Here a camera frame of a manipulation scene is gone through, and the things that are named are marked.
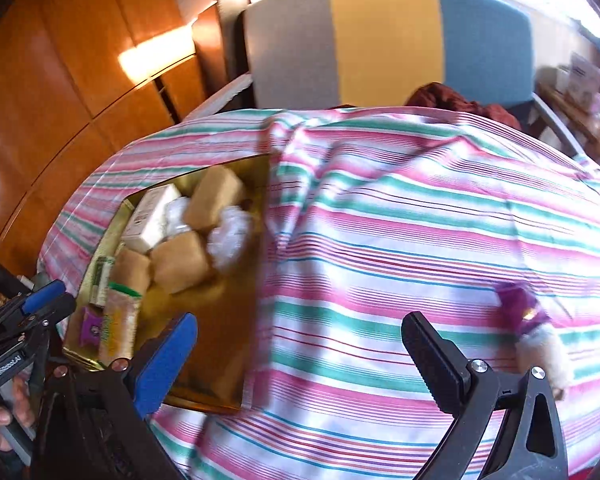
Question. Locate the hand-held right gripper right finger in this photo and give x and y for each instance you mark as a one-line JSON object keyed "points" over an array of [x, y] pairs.
{"points": [[437, 367]]}

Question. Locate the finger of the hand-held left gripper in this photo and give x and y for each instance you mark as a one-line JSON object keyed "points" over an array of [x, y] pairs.
{"points": [[55, 307], [45, 297]]}

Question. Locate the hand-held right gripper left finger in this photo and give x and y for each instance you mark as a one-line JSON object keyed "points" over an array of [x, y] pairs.
{"points": [[162, 360]]}

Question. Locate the small purple packet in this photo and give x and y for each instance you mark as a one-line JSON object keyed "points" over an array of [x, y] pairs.
{"points": [[90, 330]]}

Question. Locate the green printed packet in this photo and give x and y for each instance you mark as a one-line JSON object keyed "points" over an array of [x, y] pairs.
{"points": [[101, 282]]}

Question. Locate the green yellow snack packet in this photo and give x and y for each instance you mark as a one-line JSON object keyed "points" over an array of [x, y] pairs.
{"points": [[120, 325]]}

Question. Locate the gold tin box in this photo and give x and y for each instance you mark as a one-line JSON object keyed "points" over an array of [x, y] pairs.
{"points": [[220, 320]]}

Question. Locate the large yellow sponge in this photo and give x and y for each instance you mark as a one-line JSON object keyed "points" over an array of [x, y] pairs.
{"points": [[182, 265]]}

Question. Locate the grey ball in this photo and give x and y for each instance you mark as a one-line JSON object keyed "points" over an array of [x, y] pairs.
{"points": [[547, 355]]}

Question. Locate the cream carton box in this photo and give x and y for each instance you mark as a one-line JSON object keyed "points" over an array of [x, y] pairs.
{"points": [[150, 220]]}

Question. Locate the white ball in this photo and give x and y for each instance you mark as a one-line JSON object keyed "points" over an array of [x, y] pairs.
{"points": [[177, 215], [230, 240]]}

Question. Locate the small yellow sponge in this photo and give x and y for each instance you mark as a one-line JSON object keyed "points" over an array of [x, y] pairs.
{"points": [[212, 200]]}

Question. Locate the striped blanket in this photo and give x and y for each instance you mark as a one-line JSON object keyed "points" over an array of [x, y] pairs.
{"points": [[380, 240]]}

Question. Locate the wooden wardrobe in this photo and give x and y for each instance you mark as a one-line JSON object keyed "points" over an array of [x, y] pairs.
{"points": [[45, 110]]}

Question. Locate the dark red cloth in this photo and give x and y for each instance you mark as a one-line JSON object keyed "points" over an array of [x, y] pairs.
{"points": [[455, 102]]}

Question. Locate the wooden side table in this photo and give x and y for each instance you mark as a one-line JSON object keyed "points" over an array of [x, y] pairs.
{"points": [[580, 120]]}

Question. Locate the wooden board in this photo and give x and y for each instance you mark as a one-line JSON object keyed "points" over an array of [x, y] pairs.
{"points": [[207, 55]]}

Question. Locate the white cup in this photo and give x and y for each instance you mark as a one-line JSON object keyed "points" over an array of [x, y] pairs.
{"points": [[562, 80]]}

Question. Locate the dark grey board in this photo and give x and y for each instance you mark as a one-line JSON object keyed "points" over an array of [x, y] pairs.
{"points": [[230, 35]]}

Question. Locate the white printed box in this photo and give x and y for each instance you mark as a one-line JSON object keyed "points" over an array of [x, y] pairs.
{"points": [[582, 77]]}

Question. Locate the grey yellow blue chair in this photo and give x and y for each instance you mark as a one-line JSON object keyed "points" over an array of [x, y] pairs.
{"points": [[385, 40]]}

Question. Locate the white bed frame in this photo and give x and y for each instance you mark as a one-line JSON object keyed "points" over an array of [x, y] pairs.
{"points": [[220, 97]]}

